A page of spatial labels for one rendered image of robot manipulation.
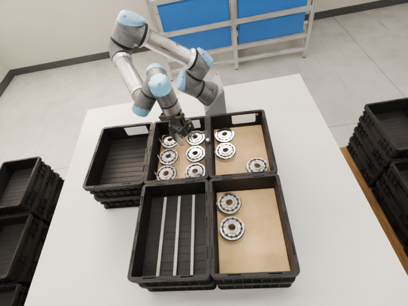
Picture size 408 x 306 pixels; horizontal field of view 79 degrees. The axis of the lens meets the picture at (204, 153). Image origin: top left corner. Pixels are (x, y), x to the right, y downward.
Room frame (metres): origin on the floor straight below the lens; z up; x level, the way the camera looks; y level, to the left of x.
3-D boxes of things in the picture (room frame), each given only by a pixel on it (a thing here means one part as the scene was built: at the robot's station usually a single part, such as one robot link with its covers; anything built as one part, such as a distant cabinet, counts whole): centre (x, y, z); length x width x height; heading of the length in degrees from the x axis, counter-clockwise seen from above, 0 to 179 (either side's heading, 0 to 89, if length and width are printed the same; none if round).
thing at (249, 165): (0.64, -0.23, 0.86); 0.10 x 0.10 x 0.01
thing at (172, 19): (2.72, -0.25, 0.60); 0.72 x 0.03 x 0.56; 83
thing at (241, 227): (0.39, -0.04, 0.86); 0.10 x 0.10 x 0.01
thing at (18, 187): (1.18, 1.34, 0.37); 0.40 x 0.30 x 0.45; 173
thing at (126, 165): (0.88, 0.41, 0.87); 0.40 x 0.30 x 0.11; 169
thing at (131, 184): (0.88, 0.41, 0.92); 0.40 x 0.30 x 0.02; 169
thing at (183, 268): (0.43, 0.19, 0.87); 0.40 x 0.30 x 0.11; 169
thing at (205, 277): (0.43, 0.19, 0.92); 0.40 x 0.30 x 0.02; 169
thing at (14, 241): (0.78, 1.39, 0.31); 0.40 x 0.30 x 0.34; 173
